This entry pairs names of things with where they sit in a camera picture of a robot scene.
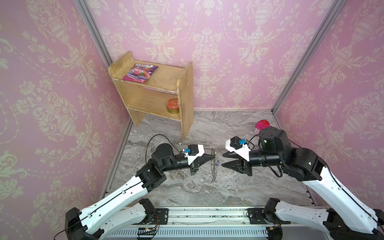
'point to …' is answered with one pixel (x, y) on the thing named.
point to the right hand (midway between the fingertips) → (224, 158)
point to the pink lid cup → (261, 124)
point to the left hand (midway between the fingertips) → (213, 158)
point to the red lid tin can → (172, 106)
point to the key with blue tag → (218, 163)
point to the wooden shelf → (151, 97)
